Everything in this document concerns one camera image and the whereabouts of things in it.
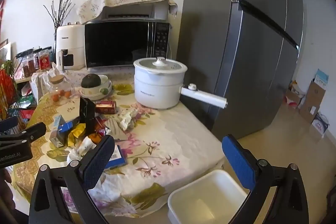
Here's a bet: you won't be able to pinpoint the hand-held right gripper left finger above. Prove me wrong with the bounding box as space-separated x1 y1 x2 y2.
28 135 116 224

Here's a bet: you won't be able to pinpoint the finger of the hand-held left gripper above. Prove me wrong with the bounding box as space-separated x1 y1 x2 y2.
79 96 96 138
0 122 47 147

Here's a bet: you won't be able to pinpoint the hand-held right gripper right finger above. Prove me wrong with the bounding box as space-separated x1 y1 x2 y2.
222 135 310 224

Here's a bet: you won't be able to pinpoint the crushed red drink can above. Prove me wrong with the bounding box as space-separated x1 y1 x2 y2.
93 116 112 135

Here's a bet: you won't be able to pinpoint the white nut snack packet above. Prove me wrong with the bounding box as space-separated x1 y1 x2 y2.
76 136 96 156

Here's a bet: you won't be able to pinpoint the yellow wrapper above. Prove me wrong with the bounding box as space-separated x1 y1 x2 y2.
68 123 87 147

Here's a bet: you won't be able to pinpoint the blue packet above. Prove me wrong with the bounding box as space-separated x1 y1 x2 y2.
105 145 129 169

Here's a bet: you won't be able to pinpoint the small drink carton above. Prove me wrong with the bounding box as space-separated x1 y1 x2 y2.
49 114 67 148

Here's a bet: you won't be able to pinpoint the white tissue wad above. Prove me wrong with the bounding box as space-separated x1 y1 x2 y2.
117 109 138 131

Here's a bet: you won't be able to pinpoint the white plastic bin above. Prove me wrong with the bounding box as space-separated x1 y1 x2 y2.
167 169 248 224

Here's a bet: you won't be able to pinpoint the stack of cream plates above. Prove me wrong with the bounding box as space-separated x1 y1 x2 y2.
79 88 114 101

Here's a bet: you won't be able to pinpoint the dark green squash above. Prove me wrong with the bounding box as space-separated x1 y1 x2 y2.
81 73 101 88

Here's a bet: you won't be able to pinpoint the cream ceramic bowl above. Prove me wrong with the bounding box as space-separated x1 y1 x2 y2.
81 74 113 95

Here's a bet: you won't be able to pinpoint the glass jar with wooden lid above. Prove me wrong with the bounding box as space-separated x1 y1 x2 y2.
43 75 76 106

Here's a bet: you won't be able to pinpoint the red packets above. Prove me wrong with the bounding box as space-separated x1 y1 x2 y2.
0 68 19 115

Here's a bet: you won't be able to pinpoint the jar with red label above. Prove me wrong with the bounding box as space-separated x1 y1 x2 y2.
39 52 51 71

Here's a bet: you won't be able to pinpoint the white electric cooking pot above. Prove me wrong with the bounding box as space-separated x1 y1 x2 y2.
133 56 228 110

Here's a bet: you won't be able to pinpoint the rose print tablecloth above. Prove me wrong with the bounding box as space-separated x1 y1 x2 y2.
12 84 226 216

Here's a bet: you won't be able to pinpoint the black microwave oven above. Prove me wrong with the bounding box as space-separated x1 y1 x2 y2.
84 20 172 68

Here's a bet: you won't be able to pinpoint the white air fryer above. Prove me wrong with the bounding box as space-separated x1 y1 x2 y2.
56 22 86 71

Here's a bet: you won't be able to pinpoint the open cardboard box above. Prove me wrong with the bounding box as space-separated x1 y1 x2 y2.
285 80 306 109

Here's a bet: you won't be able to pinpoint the white printed bag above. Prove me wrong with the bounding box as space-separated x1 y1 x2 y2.
311 111 330 135

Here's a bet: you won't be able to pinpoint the grey refrigerator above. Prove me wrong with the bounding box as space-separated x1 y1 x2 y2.
176 0 305 140

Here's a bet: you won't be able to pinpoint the vase of dry twigs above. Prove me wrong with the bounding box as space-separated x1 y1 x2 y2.
43 0 78 54

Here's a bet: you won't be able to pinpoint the blue and white box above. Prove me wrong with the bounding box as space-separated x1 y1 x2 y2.
314 69 329 86

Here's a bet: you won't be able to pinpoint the white countertop appliance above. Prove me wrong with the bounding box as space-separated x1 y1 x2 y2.
101 2 170 24

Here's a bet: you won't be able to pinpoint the black wire rack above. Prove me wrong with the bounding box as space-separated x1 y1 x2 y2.
0 98 37 135

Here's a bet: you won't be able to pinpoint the picture frame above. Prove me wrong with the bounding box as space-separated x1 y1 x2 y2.
0 40 12 60

